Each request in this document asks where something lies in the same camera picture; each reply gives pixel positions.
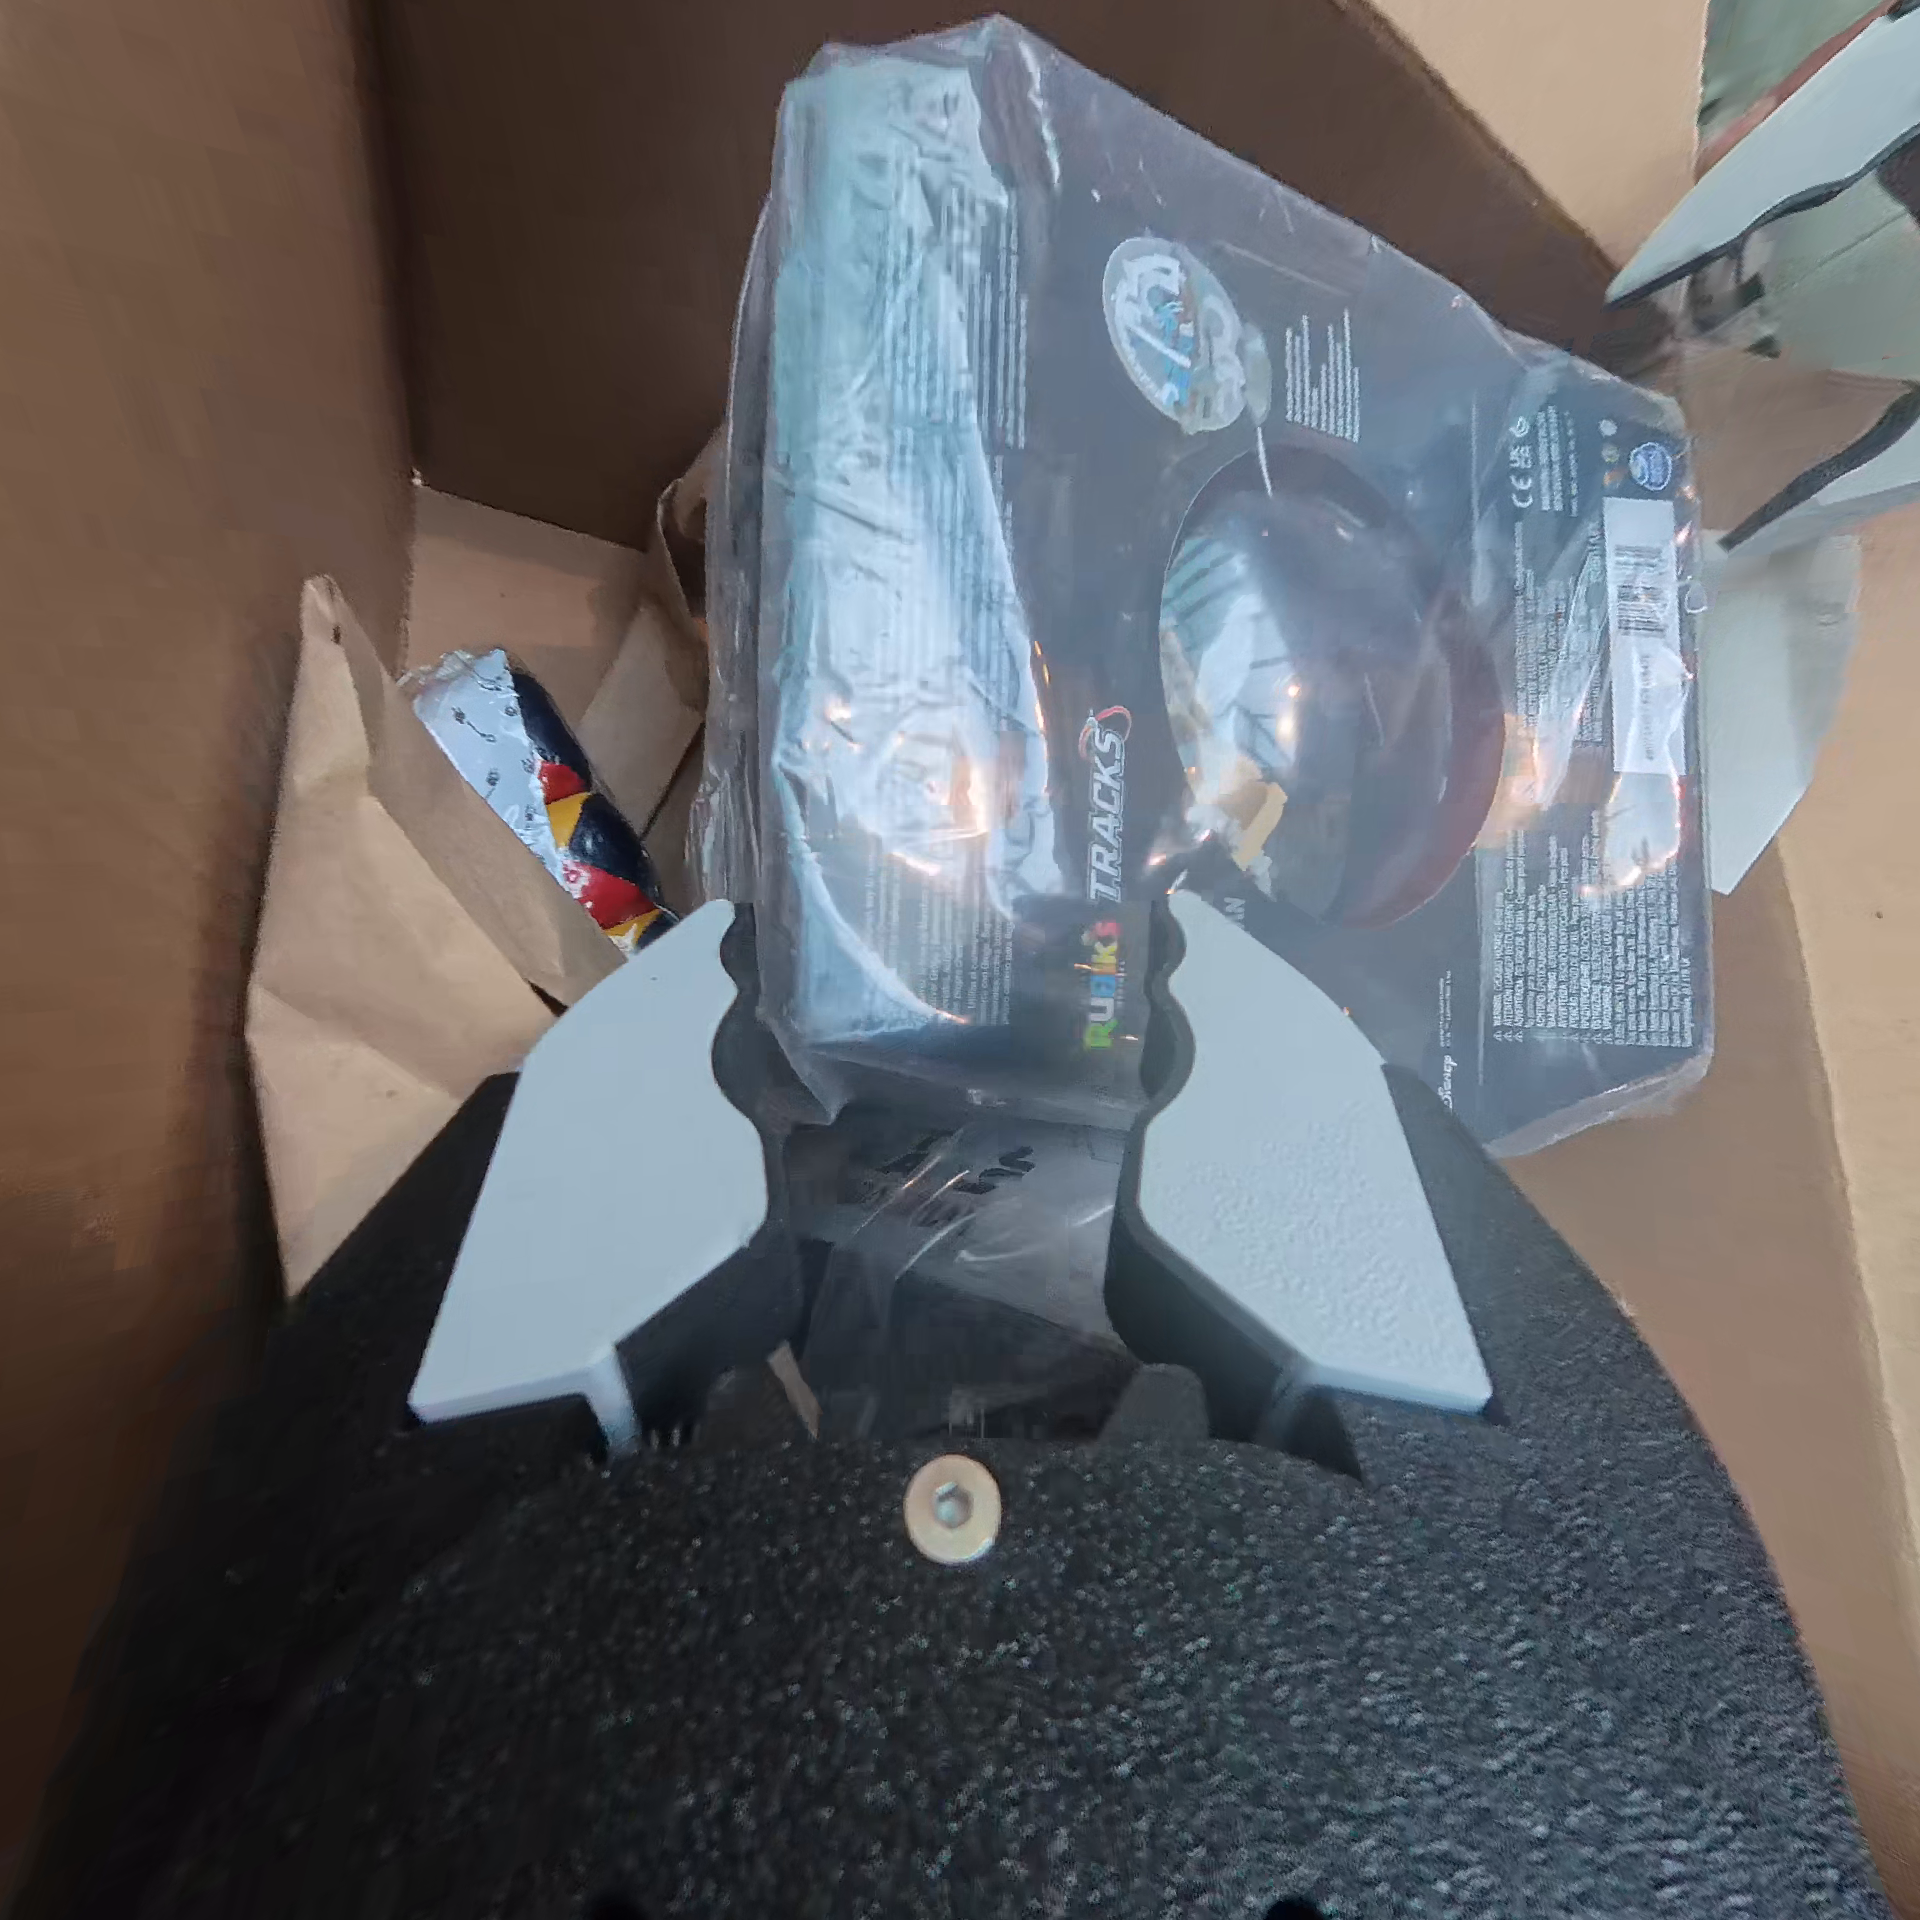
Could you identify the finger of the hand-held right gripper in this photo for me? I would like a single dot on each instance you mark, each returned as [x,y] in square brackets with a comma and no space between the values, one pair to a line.
[1860,481]
[1769,165]

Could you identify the black plastic-wrapped toy box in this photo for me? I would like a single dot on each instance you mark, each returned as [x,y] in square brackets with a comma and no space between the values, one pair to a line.
[974,599]

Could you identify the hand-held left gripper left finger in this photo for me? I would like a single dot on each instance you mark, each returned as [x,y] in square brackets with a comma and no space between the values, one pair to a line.
[615,1201]

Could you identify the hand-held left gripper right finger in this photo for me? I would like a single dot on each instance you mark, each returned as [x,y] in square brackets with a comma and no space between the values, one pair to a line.
[1290,1185]

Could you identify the white red blue packet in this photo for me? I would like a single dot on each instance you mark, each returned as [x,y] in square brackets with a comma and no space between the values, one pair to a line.
[578,810]

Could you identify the brown cardboard box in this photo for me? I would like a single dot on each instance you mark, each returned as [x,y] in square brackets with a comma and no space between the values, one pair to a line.
[194,450]

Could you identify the brown paper bag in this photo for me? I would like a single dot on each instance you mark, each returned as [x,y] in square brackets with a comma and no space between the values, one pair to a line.
[390,902]

